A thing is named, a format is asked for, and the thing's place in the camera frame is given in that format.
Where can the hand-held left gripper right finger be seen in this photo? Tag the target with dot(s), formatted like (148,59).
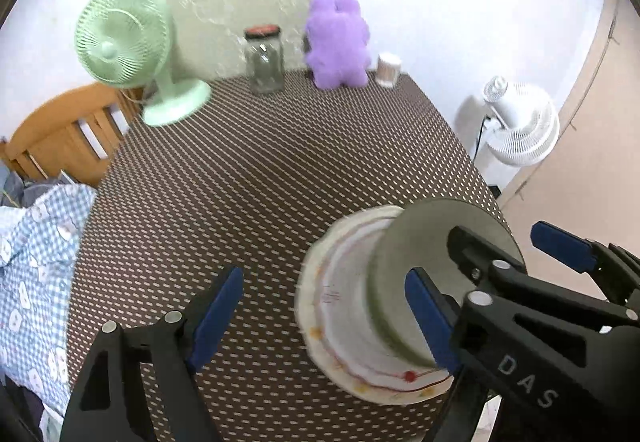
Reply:
(430,317)

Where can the beige wooden door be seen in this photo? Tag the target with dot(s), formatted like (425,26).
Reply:
(600,122)

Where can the glass jar with red lid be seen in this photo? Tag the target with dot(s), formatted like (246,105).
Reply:
(265,67)

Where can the white fan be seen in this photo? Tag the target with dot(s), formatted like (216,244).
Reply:
(525,132)

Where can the wooden bed headboard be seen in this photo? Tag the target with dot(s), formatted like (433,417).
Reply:
(65,122)

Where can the grey bedding cloth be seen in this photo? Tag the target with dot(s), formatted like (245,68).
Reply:
(30,194)

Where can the toothpick holder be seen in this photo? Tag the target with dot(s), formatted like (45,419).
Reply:
(388,72)

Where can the large yellow floral plate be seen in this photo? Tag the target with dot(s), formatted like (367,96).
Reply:
(312,337)

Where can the blue checked blanket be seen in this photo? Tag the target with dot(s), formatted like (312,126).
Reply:
(35,272)

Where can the grey-green ceramic bowl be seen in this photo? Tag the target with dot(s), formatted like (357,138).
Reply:
(400,282)

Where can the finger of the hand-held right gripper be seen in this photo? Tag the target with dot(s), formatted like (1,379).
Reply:
(560,244)
(505,282)

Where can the white plate with red motif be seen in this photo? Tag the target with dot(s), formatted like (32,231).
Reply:
(345,322)

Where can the green desk fan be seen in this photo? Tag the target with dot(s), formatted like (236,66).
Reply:
(120,47)

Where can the green sheep print board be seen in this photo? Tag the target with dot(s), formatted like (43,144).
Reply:
(225,22)

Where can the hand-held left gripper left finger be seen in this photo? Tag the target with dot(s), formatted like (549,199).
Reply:
(215,317)

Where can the brown polka dot tablecloth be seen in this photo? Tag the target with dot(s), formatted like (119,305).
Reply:
(225,197)

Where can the purple plush toy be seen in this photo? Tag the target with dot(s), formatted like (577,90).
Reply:
(335,47)

